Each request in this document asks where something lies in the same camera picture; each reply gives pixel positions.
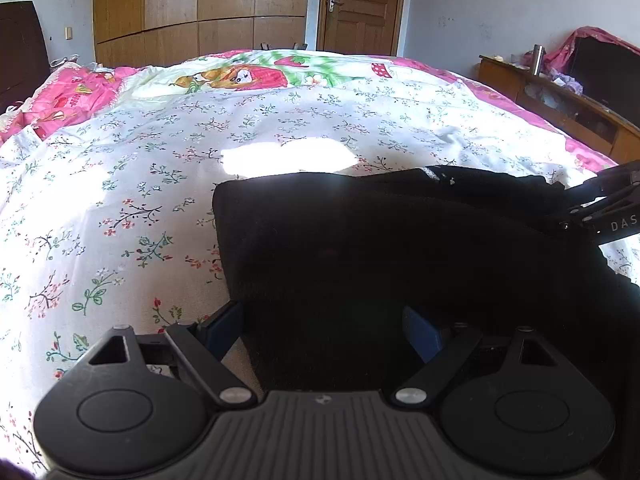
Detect black pants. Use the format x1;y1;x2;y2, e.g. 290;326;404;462
213;167;639;390

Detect black television screen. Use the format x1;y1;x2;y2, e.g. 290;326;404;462
567;52;640;126

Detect brown wooden door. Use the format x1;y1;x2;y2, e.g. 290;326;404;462
316;0;404;56

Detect floral white bed quilt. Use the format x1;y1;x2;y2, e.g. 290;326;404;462
1;50;612;476

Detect wooden side cabinet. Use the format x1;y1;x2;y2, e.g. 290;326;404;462
477;55;640;164

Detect pink cartoon pillow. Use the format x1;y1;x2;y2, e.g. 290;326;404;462
1;62;139;143

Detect dark wooden headboard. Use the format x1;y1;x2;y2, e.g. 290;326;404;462
0;1;50;113

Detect pink cloth cover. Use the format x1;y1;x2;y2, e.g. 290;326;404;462
544;26;639;73

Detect wooden wardrobe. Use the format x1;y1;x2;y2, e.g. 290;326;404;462
93;0;307;67

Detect steel thermos bottle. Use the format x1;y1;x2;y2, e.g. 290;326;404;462
529;44;546;76

